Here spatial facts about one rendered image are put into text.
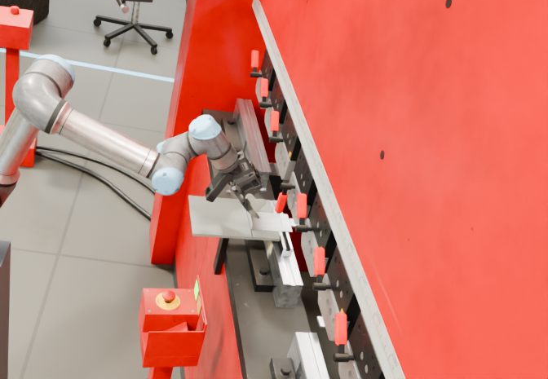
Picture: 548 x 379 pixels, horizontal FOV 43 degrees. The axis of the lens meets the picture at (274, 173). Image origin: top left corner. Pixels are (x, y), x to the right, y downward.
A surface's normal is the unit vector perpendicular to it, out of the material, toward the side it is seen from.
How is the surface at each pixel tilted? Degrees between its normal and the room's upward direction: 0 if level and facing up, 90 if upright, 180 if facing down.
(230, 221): 0
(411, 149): 90
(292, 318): 0
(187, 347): 90
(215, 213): 0
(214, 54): 90
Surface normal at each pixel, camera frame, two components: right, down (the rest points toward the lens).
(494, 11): -0.96, -0.08
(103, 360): 0.22, -0.81
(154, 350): 0.21, 0.59
